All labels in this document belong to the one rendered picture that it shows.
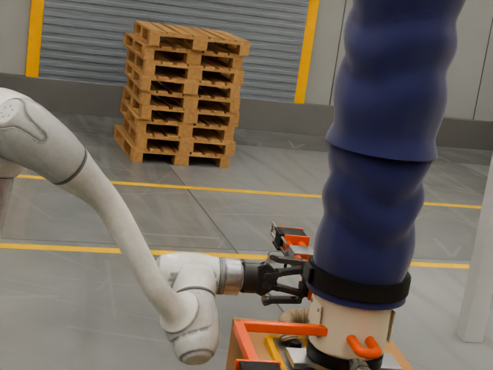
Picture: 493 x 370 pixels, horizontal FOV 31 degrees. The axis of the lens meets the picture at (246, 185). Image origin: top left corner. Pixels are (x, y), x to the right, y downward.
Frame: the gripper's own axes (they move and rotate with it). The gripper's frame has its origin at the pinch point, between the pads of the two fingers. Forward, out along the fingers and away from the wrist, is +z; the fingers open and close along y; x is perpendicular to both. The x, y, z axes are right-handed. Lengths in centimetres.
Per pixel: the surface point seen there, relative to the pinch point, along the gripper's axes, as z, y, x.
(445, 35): 5, -65, 37
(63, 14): -66, -1, -902
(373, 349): 0.0, -0.7, 40.8
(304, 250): 0.9, -1.8, -19.6
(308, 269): -12.2, -12.4, 27.3
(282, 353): -12.8, 10.7, 19.6
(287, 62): 222, 26, -925
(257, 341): -15.7, 12.9, 8.2
